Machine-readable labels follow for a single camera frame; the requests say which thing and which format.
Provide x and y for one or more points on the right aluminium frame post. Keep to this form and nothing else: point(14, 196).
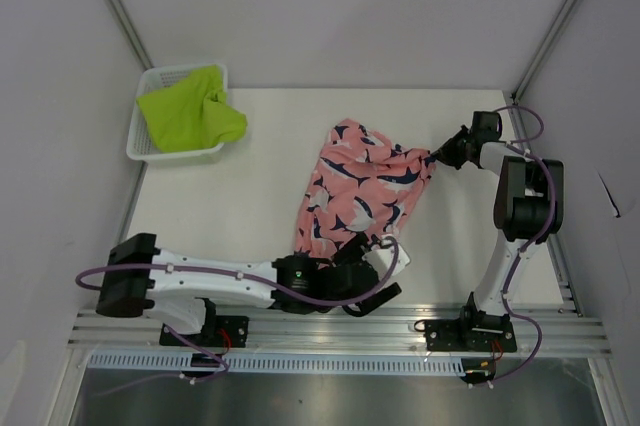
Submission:
point(552, 35)

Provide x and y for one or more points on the aluminium mounting rail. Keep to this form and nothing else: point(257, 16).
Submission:
point(386, 331)

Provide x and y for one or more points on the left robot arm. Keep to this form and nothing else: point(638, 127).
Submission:
point(143, 280)

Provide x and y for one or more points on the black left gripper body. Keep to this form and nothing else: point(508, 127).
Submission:
point(352, 254)

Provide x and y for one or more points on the aluminium frame post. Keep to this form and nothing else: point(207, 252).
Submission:
point(552, 35)
point(125, 24)

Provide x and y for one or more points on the left aluminium frame post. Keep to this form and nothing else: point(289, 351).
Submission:
point(125, 24)

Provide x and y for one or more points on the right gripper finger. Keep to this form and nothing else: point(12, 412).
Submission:
point(453, 161)
point(453, 148)

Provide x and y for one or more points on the lime green shorts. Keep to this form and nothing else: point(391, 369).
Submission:
point(192, 114)

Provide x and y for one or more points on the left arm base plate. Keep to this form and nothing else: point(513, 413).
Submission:
point(223, 331)

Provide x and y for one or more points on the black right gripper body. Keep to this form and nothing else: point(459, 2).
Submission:
point(461, 153)

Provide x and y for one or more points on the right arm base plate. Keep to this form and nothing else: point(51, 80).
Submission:
point(471, 331)

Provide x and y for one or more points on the pink shark print shorts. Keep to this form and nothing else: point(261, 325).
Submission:
point(362, 183)

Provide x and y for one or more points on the white slotted cable duct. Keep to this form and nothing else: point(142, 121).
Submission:
point(279, 363)

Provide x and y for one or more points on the white plastic basket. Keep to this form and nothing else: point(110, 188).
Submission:
point(140, 147)

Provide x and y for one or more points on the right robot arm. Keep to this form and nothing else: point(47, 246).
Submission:
point(528, 208)

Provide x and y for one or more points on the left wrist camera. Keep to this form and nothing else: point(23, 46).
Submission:
point(388, 252)

